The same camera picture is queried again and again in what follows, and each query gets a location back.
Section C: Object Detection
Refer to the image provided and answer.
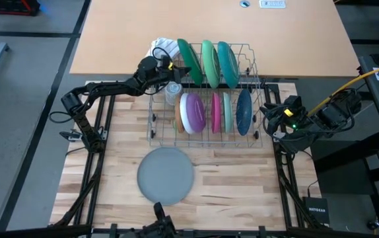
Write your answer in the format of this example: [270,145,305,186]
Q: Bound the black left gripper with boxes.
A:
[158,58,193,84]

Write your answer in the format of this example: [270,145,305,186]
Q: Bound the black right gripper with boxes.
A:
[261,95,304,125]

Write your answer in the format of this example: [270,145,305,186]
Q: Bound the dark green plate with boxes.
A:
[177,38,205,86]

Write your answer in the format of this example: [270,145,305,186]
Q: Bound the blue patterned plate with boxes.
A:
[236,88,253,136]

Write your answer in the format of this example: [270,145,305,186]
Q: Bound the light green plate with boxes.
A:
[201,40,223,89]

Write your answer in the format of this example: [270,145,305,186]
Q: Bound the white plate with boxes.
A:
[179,93,195,135]

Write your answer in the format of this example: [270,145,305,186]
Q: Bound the purple plate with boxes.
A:
[185,93,207,134]

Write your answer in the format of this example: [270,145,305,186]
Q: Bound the translucent pale green plate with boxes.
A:
[222,92,234,134]

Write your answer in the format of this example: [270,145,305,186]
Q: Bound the teal plate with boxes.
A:
[217,41,241,89]

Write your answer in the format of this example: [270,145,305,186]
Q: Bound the pink plate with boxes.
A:
[211,92,223,134]

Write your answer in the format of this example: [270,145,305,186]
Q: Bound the grey plate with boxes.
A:
[137,147,195,206]

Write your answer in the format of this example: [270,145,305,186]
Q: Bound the clear drinking glass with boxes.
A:
[164,81,183,106]

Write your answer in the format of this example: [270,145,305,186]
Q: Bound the white striped cloth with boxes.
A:
[145,37,180,62]

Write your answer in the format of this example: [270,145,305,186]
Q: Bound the tan wooden desk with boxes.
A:
[69,0,361,79]

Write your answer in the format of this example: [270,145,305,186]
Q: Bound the white power outlet strip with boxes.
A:
[259,0,287,9]

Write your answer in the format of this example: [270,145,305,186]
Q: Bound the red and black toolbox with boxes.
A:
[0,0,41,17]

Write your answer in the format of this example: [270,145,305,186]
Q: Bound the grey wire dish rack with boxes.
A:
[146,42,265,149]

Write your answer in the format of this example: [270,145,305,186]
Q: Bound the yellow cable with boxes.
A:
[308,59,379,115]

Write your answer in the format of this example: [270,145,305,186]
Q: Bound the black Netgear network switch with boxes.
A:
[302,196,331,227]

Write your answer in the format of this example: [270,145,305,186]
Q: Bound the black aluminium table frame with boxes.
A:
[49,81,329,238]

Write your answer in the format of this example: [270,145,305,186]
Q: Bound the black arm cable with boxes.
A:
[49,110,75,125]

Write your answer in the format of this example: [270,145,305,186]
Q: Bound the black table-level camera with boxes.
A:
[120,202,178,238]

